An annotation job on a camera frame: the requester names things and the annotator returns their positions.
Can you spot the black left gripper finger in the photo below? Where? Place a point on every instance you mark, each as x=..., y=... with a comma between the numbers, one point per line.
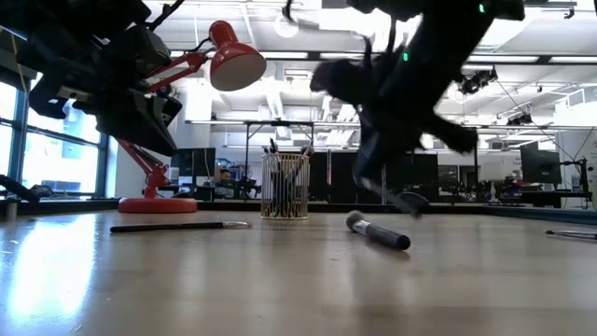
x=135, y=121
x=171, y=108

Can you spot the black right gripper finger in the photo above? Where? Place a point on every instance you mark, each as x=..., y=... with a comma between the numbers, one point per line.
x=373, y=158

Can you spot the fluffy-headed black makeup brush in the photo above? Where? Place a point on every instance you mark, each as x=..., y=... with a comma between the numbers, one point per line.
x=382, y=233

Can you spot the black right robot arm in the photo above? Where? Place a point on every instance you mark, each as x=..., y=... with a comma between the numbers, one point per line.
x=443, y=37

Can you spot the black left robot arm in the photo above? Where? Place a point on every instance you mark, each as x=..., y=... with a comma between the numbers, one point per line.
x=56, y=28

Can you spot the black monitor on arm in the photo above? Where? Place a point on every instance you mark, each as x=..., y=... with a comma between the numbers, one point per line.
x=541, y=163

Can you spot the black computer monitor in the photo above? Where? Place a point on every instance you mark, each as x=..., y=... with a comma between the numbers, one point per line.
x=192, y=162

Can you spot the dark office chair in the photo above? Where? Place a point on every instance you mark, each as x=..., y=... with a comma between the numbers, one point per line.
x=420, y=198

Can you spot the black ceiling spotlight cluster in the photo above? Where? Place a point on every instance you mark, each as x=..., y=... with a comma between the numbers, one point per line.
x=473, y=84

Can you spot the large framed window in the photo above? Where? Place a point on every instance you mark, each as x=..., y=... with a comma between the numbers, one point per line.
x=60, y=163

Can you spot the red desk lamp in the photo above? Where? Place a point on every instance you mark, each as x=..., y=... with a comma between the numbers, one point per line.
x=156, y=205

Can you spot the person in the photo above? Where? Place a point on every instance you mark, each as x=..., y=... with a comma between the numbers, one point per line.
x=226, y=176

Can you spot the cluttered background desk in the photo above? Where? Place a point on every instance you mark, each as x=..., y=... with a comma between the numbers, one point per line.
x=205, y=191

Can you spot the long ceiling light strip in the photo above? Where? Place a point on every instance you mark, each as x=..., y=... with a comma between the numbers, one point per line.
x=284, y=55

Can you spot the dark background desk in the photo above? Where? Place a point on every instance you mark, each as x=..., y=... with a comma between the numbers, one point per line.
x=536, y=198

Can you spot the black partition wall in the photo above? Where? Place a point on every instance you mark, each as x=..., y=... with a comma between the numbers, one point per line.
x=340, y=177

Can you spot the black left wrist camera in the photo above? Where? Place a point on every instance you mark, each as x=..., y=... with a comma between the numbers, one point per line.
x=151, y=51

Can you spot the grey background metal frame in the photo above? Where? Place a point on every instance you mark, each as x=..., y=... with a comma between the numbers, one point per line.
x=247, y=154

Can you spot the black aluminium table frame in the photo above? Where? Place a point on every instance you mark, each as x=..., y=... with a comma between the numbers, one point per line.
x=70, y=204

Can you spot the small grey post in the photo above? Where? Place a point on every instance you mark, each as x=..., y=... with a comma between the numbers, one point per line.
x=10, y=211

